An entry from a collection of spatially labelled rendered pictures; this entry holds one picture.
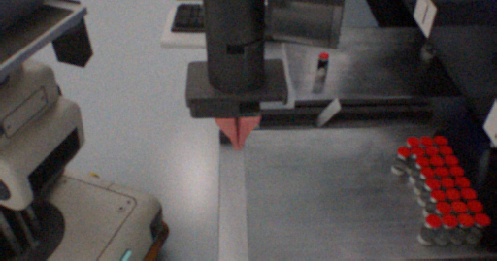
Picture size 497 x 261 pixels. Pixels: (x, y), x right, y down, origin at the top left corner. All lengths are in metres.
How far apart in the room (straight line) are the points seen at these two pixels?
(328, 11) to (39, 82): 0.76
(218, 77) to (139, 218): 1.10
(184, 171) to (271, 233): 1.32
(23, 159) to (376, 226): 0.68
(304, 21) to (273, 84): 0.09
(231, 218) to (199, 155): 1.34
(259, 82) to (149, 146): 1.68
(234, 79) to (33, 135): 0.67
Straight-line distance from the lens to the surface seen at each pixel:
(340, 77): 0.99
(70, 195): 1.62
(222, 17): 0.41
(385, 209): 0.75
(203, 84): 0.47
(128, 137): 2.19
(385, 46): 1.12
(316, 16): 0.39
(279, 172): 0.77
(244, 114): 0.46
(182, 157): 2.05
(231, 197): 0.74
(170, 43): 1.26
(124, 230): 1.49
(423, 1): 0.98
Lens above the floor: 1.45
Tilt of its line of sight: 41 degrees down
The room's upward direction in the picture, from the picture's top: straight up
